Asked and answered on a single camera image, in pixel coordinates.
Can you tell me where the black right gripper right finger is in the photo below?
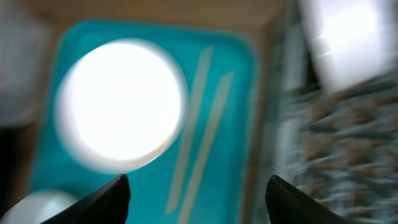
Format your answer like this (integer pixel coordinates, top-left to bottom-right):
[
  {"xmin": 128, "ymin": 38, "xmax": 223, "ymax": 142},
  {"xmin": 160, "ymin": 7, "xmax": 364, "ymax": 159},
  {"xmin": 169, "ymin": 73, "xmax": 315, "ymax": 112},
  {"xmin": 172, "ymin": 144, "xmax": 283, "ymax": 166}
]
[{"xmin": 265, "ymin": 175, "xmax": 346, "ymax": 224}]

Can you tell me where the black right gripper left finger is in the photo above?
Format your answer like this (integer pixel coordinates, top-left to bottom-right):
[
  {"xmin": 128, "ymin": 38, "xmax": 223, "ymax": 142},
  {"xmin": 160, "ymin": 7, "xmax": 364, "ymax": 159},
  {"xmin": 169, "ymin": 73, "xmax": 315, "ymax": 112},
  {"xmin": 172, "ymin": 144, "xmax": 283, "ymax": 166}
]
[{"xmin": 42, "ymin": 174, "xmax": 131, "ymax": 224}]

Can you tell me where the grey bowl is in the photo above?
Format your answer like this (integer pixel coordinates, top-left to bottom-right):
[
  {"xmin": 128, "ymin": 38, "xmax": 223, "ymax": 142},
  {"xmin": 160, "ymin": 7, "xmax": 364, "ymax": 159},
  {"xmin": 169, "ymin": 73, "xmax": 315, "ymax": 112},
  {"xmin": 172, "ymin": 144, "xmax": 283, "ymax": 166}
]
[{"xmin": 1, "ymin": 190, "xmax": 78, "ymax": 224}]

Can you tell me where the pink white bowl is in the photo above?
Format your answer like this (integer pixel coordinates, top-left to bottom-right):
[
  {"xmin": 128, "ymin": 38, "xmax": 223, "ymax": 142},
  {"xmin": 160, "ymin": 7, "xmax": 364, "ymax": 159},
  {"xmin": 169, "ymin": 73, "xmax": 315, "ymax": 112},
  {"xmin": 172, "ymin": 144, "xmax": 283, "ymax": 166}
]
[{"xmin": 298, "ymin": 0, "xmax": 397, "ymax": 93}]

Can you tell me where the grey dishwasher rack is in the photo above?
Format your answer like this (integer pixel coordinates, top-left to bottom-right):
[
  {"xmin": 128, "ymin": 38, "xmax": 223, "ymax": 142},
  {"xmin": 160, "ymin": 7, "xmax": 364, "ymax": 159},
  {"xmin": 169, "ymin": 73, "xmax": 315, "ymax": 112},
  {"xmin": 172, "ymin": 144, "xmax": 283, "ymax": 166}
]
[{"xmin": 252, "ymin": 11, "xmax": 397, "ymax": 223}]

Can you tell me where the teal serving tray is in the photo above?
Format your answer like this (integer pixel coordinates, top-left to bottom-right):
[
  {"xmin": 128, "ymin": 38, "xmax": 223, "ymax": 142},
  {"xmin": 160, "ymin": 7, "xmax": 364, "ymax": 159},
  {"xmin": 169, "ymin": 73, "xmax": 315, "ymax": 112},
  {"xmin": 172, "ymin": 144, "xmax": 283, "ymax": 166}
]
[{"xmin": 29, "ymin": 20, "xmax": 257, "ymax": 223}]

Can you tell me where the right wooden chopstick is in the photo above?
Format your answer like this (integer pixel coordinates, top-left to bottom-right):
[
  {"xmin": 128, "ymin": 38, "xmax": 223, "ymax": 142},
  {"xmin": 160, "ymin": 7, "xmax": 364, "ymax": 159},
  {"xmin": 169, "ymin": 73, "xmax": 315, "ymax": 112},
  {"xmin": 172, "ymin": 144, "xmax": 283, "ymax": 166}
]
[{"xmin": 177, "ymin": 72, "xmax": 234, "ymax": 224}]

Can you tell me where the wooden chopstick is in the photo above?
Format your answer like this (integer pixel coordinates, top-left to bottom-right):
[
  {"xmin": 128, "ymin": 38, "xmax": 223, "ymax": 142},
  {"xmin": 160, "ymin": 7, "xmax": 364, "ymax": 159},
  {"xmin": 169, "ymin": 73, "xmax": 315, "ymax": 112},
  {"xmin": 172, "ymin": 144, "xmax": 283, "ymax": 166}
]
[
  {"xmin": 177, "ymin": 72, "xmax": 234, "ymax": 224},
  {"xmin": 165, "ymin": 45, "xmax": 214, "ymax": 214}
]

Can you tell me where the large white plate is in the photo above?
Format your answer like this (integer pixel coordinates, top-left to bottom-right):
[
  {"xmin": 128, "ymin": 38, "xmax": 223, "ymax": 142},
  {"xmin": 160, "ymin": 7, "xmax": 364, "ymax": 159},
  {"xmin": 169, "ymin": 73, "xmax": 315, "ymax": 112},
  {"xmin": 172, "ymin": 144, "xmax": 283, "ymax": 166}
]
[{"xmin": 54, "ymin": 39, "xmax": 188, "ymax": 173}]

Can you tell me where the black plastic tray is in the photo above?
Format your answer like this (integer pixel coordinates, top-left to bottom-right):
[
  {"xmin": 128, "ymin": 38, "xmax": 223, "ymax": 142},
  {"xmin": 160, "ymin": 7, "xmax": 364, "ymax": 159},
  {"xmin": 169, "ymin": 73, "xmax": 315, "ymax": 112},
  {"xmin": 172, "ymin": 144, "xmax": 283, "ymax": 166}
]
[{"xmin": 1, "ymin": 124, "xmax": 35, "ymax": 215}]

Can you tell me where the left wooden chopstick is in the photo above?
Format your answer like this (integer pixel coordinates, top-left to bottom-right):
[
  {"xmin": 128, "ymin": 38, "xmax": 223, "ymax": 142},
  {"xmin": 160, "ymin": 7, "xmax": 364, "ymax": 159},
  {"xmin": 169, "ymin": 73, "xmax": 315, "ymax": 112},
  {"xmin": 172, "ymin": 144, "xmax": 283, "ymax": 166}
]
[{"xmin": 165, "ymin": 45, "xmax": 214, "ymax": 214}]

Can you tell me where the clear plastic storage bin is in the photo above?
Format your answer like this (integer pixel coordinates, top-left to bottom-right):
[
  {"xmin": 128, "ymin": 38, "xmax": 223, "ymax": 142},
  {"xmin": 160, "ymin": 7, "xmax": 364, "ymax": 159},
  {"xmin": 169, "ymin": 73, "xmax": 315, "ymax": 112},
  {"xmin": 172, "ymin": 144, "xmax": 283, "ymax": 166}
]
[{"xmin": 1, "ymin": 11, "xmax": 50, "ymax": 127}]

